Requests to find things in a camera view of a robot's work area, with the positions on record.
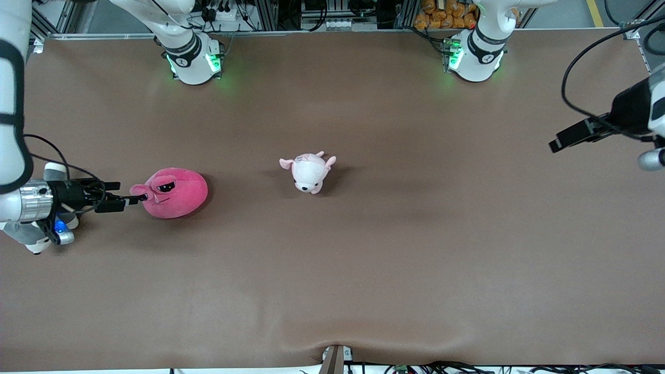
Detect pink round plush toy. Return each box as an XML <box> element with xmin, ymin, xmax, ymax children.
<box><xmin>130</xmin><ymin>167</ymin><xmax>209</xmax><ymax>219</ymax></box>

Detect grey white husky plush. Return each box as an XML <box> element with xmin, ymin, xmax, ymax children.
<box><xmin>0</xmin><ymin>162</ymin><xmax>79</xmax><ymax>255</ymax></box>

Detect aluminium corner profile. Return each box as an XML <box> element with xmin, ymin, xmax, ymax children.
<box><xmin>621</xmin><ymin>0</ymin><xmax>665</xmax><ymax>40</ymax></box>

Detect orange snack bags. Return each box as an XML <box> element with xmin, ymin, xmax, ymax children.
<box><xmin>414</xmin><ymin>0</ymin><xmax>521</xmax><ymax>30</ymax></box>

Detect white power strip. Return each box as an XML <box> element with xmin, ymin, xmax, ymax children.
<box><xmin>207</xmin><ymin>4</ymin><xmax>241</xmax><ymax>22</ymax></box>

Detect brown table cover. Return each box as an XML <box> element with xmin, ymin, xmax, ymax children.
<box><xmin>0</xmin><ymin>29</ymin><xmax>665</xmax><ymax>372</ymax></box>

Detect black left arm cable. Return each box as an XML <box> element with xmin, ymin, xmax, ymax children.
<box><xmin>561</xmin><ymin>18</ymin><xmax>665</xmax><ymax>142</ymax></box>

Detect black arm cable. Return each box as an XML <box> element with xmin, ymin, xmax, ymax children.
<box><xmin>561</xmin><ymin>18</ymin><xmax>665</xmax><ymax>142</ymax></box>
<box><xmin>23</xmin><ymin>134</ymin><xmax>107</xmax><ymax>215</ymax></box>

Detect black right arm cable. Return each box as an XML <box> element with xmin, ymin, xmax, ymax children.
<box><xmin>23</xmin><ymin>134</ymin><xmax>107</xmax><ymax>215</ymax></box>

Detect aluminium table edge rail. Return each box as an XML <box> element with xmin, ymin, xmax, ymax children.
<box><xmin>31</xmin><ymin>30</ymin><xmax>448</xmax><ymax>41</ymax></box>

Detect black cable bundle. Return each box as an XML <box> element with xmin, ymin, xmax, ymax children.
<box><xmin>343</xmin><ymin>360</ymin><xmax>665</xmax><ymax>374</ymax></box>

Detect grey metal bracket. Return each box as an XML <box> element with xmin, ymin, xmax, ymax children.
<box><xmin>318</xmin><ymin>344</ymin><xmax>354</xmax><ymax>374</ymax></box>

